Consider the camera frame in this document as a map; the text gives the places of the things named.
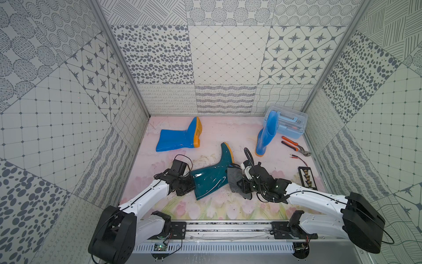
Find grey microfibre cloth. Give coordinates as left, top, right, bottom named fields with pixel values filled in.
left=227, top=167, right=252, bottom=200

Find green rubber boot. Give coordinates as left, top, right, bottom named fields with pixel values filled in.
left=191, top=142, right=234, bottom=200

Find blue rubber boot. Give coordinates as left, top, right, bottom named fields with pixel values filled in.
left=256, top=111, right=279, bottom=157
left=156, top=117, right=202, bottom=152

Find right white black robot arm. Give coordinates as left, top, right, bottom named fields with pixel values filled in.
left=228, top=161, right=385, bottom=254

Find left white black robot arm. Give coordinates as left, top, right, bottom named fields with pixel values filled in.
left=88, top=159, right=195, bottom=264

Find light blue plastic toolbox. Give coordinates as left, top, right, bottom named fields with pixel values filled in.
left=263, top=106, right=308, bottom=139

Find white ventilation grille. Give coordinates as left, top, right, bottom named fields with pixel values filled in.
left=133, top=242, right=295, bottom=254

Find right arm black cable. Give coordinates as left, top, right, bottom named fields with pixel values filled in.
left=243, top=147, right=256, bottom=169

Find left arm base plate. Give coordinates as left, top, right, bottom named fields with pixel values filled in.
left=148, top=221, right=187, bottom=240

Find aluminium mounting rail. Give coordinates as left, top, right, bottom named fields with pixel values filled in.
left=93, top=219, right=363, bottom=243

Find orange handled pliers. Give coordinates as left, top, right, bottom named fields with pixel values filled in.
left=281, top=136, right=312, bottom=157

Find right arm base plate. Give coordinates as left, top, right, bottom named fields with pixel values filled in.
left=270, top=221, right=318, bottom=239

